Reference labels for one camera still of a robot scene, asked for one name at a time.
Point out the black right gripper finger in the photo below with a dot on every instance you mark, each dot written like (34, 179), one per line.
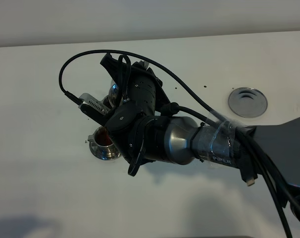
(111, 65)

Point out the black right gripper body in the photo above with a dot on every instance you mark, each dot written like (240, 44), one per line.
(140, 95)

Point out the stainless steel teapot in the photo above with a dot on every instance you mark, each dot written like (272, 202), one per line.
(110, 99)

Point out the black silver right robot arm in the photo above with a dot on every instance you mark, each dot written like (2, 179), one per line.
(178, 135)

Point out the near stainless steel teacup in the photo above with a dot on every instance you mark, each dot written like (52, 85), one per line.
(100, 140)

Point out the steel teapot saucer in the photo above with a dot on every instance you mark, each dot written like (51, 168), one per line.
(247, 102)

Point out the near steel cup saucer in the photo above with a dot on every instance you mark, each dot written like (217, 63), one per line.
(105, 153)

